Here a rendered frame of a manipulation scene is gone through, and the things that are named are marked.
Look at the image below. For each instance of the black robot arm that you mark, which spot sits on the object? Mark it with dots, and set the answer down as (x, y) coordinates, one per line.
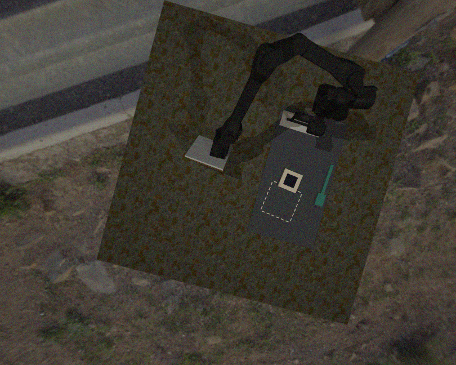
(268, 56)

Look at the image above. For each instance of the beige square tile with dark square centre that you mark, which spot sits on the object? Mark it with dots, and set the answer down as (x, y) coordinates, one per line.
(290, 180)

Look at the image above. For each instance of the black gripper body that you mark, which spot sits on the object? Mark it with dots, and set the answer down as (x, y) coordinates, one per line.
(317, 127)

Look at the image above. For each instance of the dark grey rectangular mat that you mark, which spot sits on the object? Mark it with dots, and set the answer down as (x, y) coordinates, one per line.
(306, 155)

